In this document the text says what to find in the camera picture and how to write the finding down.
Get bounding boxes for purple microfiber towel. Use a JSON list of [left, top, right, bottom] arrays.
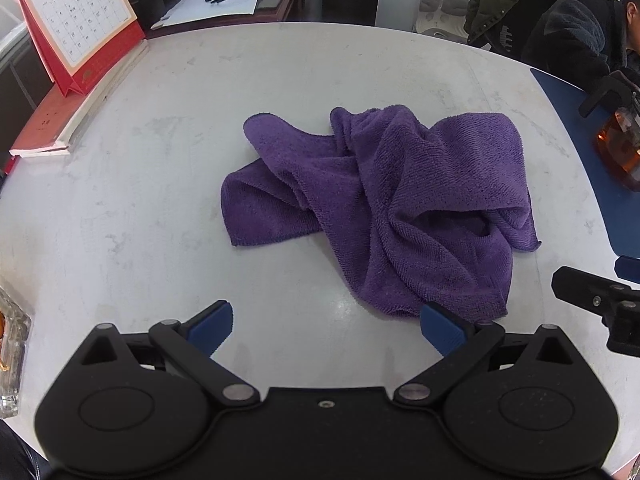
[[220, 105, 539, 322]]

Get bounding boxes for blue table mat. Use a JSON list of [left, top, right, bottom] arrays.
[[530, 68, 639, 284]]

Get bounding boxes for glass teapot with tea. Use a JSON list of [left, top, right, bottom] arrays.
[[578, 70, 639, 192]]

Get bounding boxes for glass ashtray with peels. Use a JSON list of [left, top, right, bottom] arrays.
[[0, 289, 32, 419]]

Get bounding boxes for red cover book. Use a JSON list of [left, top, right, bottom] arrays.
[[10, 40, 149, 158]]

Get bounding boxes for seated man in black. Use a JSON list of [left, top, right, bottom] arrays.
[[522, 0, 639, 93]]

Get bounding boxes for grey plush slippers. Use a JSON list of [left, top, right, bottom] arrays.
[[412, 0, 469, 44]]

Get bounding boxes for white paper sheet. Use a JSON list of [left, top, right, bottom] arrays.
[[151, 0, 258, 30]]

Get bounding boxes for red desk calendar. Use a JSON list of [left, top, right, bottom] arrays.
[[18, 0, 144, 96]]

